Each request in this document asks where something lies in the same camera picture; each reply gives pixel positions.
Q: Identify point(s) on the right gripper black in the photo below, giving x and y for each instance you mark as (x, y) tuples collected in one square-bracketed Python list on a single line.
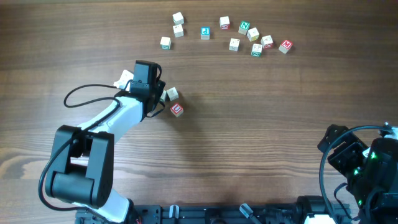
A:
[(343, 152)]

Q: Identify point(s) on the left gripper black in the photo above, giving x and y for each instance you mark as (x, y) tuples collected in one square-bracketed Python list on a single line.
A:
[(160, 90)]

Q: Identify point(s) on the plain wooden block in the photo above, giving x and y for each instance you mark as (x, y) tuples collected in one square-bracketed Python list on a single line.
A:
[(172, 94), (163, 97), (178, 18)]

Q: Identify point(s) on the red letter U block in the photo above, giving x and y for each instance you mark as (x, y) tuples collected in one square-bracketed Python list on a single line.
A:
[(176, 109)]

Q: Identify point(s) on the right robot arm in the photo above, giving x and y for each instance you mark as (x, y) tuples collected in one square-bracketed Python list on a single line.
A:
[(367, 157)]

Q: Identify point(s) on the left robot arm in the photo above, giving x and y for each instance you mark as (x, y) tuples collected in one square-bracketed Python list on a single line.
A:
[(81, 165)]

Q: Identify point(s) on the wooden block with drawing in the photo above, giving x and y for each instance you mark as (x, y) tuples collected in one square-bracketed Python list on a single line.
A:
[(178, 30)]

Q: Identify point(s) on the blue letter P block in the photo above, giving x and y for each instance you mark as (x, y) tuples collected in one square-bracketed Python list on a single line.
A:
[(205, 33)]

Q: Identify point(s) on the wooden block picture top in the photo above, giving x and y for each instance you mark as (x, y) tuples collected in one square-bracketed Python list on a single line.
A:
[(234, 44)]

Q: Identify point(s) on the red letter M block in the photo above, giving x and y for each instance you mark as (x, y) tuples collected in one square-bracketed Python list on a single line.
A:
[(285, 46)]

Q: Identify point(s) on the wooden block green Z side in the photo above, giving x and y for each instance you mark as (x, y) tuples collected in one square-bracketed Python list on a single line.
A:
[(256, 50)]

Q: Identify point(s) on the green letter N block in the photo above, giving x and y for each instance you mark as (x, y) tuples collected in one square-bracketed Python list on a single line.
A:
[(243, 27)]

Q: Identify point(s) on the wooden block yellow side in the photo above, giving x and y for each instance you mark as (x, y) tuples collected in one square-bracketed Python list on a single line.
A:
[(253, 34)]

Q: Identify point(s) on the wooden block red G side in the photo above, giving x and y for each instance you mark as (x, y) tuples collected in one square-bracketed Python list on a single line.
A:
[(267, 42)]

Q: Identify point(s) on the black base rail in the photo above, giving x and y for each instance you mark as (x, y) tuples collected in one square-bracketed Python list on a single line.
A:
[(307, 209)]

